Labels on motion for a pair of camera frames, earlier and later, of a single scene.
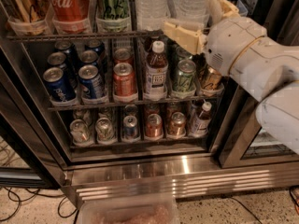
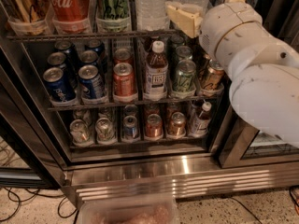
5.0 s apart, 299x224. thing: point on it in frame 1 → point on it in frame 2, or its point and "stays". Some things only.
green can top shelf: [113, 8] stays
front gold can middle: [210, 77] stays
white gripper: [232, 46] → [229, 23]
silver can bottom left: [80, 132] stays
